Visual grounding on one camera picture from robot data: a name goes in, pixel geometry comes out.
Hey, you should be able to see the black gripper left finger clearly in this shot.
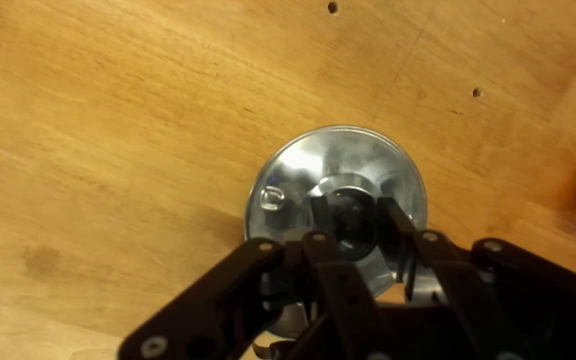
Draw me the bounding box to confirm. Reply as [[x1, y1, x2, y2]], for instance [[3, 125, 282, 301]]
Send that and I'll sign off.
[[116, 196, 389, 360]]

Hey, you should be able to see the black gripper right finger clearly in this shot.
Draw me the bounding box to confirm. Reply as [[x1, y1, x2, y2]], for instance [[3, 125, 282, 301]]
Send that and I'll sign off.
[[373, 196, 576, 360]]

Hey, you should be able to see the silver pot lid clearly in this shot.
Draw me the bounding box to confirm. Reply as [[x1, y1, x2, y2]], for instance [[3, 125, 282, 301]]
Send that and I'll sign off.
[[244, 124, 430, 337]]

